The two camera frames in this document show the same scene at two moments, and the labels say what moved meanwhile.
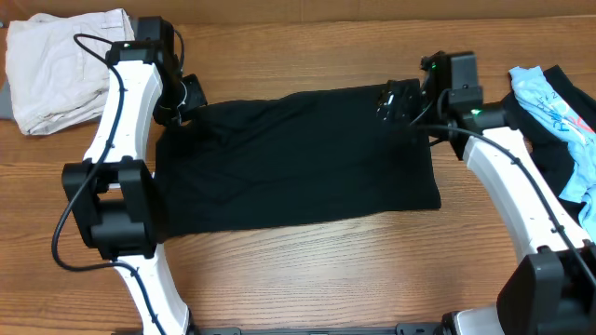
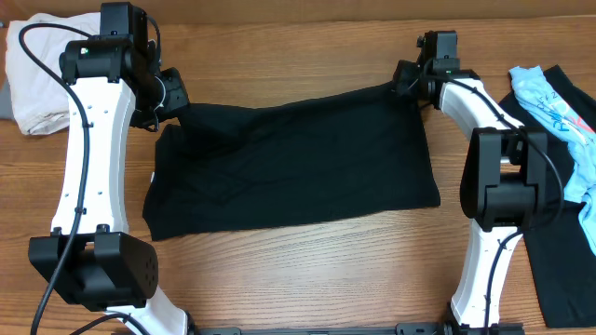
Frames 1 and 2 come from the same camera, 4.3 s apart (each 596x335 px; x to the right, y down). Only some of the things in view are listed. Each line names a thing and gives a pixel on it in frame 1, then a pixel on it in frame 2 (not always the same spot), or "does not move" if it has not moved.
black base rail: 411,328 does not move
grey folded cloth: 6,102 does not move
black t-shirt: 269,162 does not move
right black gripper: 397,100 to 403,77
